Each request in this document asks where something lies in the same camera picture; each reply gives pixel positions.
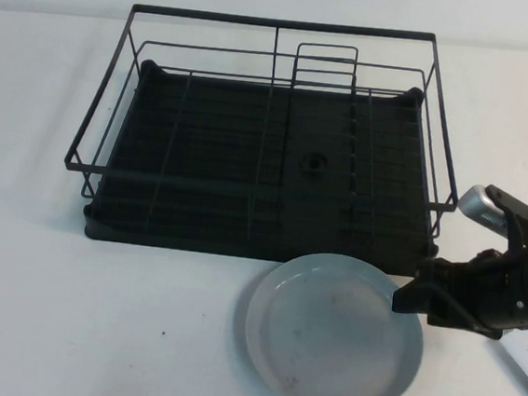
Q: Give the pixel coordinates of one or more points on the black plastic drain tray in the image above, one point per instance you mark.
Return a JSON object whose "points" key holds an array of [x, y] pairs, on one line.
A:
{"points": [[212, 155]]}

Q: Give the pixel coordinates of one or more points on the round grey-blue plate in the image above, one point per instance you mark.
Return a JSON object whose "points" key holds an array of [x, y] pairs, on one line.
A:
{"points": [[325, 335]]}

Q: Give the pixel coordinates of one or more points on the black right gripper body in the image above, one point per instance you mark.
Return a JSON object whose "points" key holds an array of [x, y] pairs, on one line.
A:
{"points": [[485, 285]]}

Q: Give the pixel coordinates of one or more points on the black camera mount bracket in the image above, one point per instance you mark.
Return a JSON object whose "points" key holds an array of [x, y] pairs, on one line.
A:
{"points": [[524, 214]]}

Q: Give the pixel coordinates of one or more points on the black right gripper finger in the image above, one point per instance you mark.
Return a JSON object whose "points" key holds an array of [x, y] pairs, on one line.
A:
{"points": [[414, 292], [462, 322]]}

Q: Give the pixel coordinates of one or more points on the white booklet with QR code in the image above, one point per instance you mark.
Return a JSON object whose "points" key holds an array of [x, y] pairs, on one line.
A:
{"points": [[523, 368]]}

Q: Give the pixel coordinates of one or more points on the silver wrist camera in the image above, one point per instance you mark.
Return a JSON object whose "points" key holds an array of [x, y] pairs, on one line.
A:
{"points": [[480, 207]]}

